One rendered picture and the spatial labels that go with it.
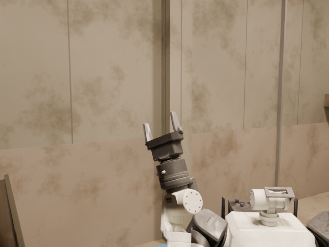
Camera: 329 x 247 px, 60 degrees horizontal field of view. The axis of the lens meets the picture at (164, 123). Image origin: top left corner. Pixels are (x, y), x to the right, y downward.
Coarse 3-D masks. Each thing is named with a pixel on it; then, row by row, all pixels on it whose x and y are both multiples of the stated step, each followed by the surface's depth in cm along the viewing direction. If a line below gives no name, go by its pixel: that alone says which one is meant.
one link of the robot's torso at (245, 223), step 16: (224, 208) 106; (240, 208) 106; (240, 224) 93; (256, 224) 93; (272, 224) 92; (288, 224) 93; (224, 240) 94; (240, 240) 89; (256, 240) 88; (272, 240) 88; (288, 240) 87; (304, 240) 87
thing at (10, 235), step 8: (0, 184) 130; (0, 192) 120; (0, 200) 111; (0, 208) 104; (8, 208) 103; (0, 216) 97; (8, 216) 96; (0, 224) 91; (8, 224) 90; (0, 232) 86; (8, 232) 85; (0, 240) 81; (8, 240) 81
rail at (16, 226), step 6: (6, 174) 137; (6, 180) 128; (6, 186) 121; (12, 192) 113; (12, 198) 106; (12, 204) 101; (12, 210) 96; (12, 216) 91; (18, 216) 92; (12, 222) 87; (18, 222) 86; (18, 228) 83; (18, 234) 79; (18, 240) 76; (18, 246) 73; (24, 246) 73
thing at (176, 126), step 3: (171, 114) 83; (174, 114) 84; (171, 117) 83; (174, 117) 83; (177, 117) 85; (171, 120) 83; (174, 120) 83; (177, 120) 84; (174, 123) 82; (177, 123) 83; (174, 126) 82; (177, 126) 83; (180, 126) 84; (174, 129) 82; (177, 129) 82; (180, 129) 82
